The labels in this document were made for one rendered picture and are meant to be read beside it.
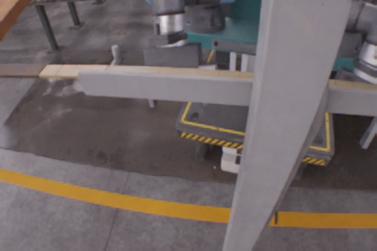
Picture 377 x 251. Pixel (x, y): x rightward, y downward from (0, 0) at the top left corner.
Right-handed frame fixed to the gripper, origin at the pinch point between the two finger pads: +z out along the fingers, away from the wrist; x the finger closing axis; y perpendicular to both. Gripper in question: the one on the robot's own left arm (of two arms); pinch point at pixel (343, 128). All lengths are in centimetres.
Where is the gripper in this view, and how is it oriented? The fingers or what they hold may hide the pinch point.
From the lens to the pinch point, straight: 68.5
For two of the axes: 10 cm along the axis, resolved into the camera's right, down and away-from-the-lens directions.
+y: -3.6, 3.5, -8.7
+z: -2.3, 8.7, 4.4
